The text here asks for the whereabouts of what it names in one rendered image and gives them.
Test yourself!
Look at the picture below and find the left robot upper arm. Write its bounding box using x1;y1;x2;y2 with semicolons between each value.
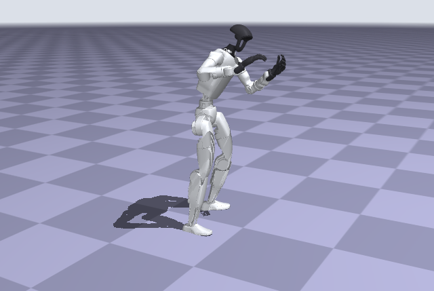
237;57;257;94

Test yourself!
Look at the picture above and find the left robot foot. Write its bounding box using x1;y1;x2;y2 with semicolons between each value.
201;200;230;211

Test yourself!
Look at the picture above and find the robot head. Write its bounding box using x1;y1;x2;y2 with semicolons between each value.
222;24;253;58

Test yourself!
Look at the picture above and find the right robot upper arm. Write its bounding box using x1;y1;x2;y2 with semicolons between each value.
197;52;224;82

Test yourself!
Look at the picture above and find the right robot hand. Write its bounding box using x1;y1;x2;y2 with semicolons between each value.
234;54;267;74

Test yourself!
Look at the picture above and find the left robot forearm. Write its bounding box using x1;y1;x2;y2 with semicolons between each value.
253;71;273;91

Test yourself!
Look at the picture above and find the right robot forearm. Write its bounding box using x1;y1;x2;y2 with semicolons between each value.
198;64;242;79

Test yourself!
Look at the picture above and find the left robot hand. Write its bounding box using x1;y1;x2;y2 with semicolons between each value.
266;54;286;81

